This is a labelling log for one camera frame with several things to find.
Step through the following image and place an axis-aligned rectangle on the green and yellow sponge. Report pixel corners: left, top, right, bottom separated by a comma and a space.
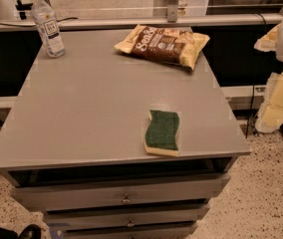
144, 110, 180, 156

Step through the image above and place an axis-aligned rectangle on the brown chip bag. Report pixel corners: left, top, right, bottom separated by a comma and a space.
115, 25, 209, 70

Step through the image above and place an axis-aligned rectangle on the grey drawer cabinet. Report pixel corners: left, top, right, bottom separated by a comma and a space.
0, 27, 252, 239

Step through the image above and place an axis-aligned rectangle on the bottom grey drawer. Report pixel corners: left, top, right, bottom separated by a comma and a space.
50, 222, 197, 239

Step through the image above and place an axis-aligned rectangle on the grey drawer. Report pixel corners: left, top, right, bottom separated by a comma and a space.
45, 203, 209, 230
12, 173, 230, 211
50, 222, 197, 239

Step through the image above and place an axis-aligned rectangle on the clear plastic water bottle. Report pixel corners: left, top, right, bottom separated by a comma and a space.
31, 0, 65, 58

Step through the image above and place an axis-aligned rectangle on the middle grey drawer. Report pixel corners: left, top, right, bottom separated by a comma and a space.
45, 203, 209, 230

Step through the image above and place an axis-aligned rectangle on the top grey drawer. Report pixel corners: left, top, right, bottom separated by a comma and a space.
12, 173, 230, 211

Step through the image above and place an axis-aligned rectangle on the black object bottom left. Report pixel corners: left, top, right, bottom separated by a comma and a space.
0, 224, 42, 239

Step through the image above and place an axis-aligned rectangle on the black cable at right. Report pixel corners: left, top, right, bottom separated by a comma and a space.
244, 13, 268, 139

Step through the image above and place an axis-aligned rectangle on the grey metal rail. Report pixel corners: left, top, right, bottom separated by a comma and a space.
0, 13, 283, 32

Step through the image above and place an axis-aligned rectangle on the black cable on rail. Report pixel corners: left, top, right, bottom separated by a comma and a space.
0, 16, 80, 28

